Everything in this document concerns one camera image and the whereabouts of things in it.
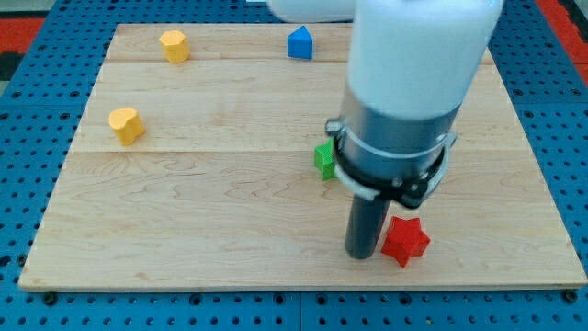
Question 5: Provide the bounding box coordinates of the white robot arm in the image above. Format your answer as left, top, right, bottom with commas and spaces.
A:
267, 0, 503, 259

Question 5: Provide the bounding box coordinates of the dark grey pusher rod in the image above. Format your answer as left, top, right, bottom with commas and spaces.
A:
345, 195, 390, 259

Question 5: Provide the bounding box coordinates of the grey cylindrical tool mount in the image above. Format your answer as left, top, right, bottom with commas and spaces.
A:
325, 87, 458, 209

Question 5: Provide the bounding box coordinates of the yellow heart block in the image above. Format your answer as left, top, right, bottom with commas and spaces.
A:
108, 108, 145, 146

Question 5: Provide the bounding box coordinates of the green star block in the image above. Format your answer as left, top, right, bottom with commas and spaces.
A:
313, 138, 336, 181

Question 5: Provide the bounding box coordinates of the red star block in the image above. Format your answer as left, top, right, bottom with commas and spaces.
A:
380, 216, 431, 268

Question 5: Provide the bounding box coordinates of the yellow hexagon block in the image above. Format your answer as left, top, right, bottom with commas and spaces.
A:
159, 29, 190, 63

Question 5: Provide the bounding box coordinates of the blue pentagon block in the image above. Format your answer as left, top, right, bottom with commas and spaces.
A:
287, 26, 313, 60

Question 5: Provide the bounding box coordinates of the wooden board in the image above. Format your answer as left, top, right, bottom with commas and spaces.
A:
18, 24, 587, 292

